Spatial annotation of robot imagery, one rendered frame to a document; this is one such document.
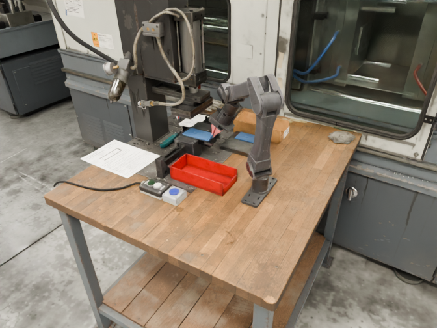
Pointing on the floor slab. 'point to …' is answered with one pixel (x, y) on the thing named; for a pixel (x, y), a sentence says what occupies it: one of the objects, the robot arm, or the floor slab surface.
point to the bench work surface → (214, 239)
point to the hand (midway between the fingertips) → (213, 135)
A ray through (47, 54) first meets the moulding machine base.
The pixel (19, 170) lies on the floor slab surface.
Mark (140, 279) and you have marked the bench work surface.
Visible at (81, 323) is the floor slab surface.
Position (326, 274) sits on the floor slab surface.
